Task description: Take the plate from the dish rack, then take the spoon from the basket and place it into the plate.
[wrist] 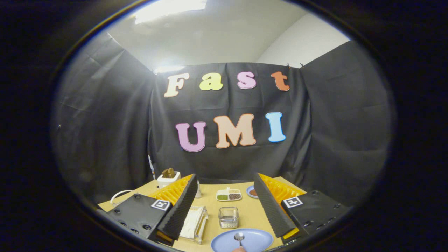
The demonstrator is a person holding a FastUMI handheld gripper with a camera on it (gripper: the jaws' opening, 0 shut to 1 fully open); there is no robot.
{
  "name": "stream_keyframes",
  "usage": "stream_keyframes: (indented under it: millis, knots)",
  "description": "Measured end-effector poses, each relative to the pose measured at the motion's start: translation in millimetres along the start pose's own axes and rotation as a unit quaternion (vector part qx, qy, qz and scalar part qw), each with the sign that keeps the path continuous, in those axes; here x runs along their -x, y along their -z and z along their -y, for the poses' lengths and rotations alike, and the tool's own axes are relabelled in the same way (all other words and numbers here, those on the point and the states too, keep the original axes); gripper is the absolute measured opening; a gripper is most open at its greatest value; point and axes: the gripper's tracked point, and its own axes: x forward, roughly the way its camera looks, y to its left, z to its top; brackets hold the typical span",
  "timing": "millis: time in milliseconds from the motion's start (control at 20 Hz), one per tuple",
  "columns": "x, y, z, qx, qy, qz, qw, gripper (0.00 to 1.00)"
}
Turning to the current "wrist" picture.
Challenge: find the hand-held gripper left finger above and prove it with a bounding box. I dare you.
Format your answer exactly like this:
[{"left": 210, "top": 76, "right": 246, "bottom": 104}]
[{"left": 106, "top": 173, "right": 198, "bottom": 247}]

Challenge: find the light blue plate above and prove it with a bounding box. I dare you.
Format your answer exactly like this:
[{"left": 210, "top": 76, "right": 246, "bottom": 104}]
[{"left": 210, "top": 228, "right": 274, "bottom": 252}]

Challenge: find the metal mesh basket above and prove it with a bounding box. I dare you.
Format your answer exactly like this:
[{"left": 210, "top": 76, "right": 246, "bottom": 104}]
[{"left": 218, "top": 206, "right": 240, "bottom": 229}]

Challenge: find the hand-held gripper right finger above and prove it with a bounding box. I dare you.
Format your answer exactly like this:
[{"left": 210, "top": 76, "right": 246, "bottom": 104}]
[{"left": 253, "top": 172, "right": 352, "bottom": 242}]

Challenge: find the white divided spice dish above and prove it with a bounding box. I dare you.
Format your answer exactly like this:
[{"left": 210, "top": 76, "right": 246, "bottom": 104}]
[{"left": 216, "top": 187, "right": 243, "bottom": 202}]

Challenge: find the metal spoon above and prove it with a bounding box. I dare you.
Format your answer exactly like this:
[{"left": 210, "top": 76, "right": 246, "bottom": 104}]
[{"left": 233, "top": 232, "right": 246, "bottom": 252}]

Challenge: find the white toaster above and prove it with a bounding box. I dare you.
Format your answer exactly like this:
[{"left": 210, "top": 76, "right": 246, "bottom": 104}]
[{"left": 157, "top": 171, "right": 182, "bottom": 189}]

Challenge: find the black backdrop cloth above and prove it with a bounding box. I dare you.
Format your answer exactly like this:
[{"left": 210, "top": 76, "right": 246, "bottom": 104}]
[{"left": 51, "top": 33, "right": 396, "bottom": 208}]

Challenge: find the white wire dish rack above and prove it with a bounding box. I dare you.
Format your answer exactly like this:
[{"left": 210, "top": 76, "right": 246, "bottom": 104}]
[{"left": 110, "top": 190, "right": 209, "bottom": 245}]

